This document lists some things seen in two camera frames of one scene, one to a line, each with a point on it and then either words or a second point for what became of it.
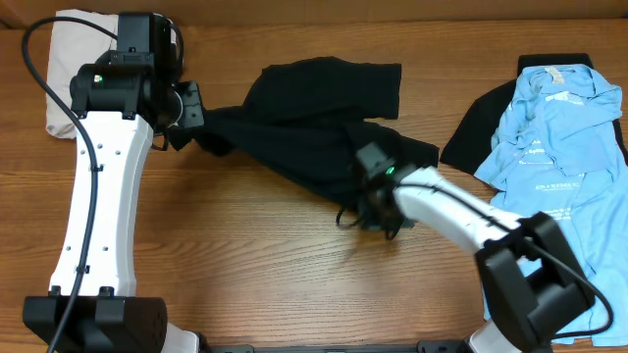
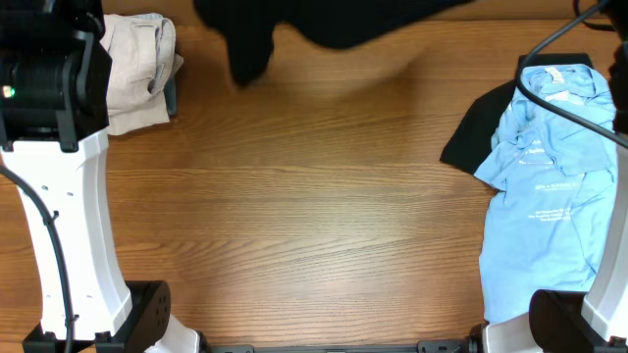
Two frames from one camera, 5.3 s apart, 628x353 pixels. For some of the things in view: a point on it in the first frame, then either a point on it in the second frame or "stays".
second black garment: (474, 143) stays
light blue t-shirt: (556, 151) stays
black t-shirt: (304, 122) -> (246, 26)
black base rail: (429, 346) stays
